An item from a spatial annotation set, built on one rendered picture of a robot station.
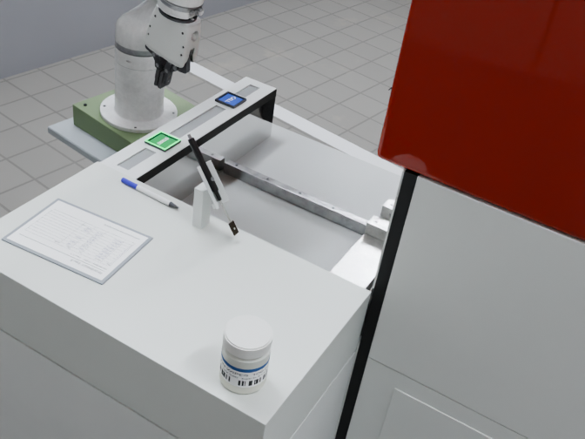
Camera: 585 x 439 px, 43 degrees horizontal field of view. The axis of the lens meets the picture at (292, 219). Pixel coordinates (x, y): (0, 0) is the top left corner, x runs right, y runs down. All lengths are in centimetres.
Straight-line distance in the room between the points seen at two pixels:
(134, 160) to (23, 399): 51
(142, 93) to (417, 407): 96
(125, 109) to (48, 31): 226
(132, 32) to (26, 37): 229
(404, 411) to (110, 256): 61
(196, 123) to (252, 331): 77
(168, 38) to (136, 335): 60
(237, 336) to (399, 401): 47
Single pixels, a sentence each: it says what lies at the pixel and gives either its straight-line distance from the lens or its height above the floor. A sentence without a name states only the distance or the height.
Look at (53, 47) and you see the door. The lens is 414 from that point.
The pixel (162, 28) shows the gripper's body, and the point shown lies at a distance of 148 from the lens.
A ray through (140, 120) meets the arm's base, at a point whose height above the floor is 89.
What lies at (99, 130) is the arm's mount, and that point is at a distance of 188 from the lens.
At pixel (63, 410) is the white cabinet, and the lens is 143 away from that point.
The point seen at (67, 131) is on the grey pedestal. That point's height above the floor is 82.
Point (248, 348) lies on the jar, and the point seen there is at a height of 106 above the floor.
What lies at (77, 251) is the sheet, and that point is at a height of 97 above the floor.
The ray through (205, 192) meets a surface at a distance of 133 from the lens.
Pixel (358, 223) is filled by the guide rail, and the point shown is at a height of 85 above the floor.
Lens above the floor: 181
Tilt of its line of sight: 36 degrees down
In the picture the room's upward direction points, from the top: 9 degrees clockwise
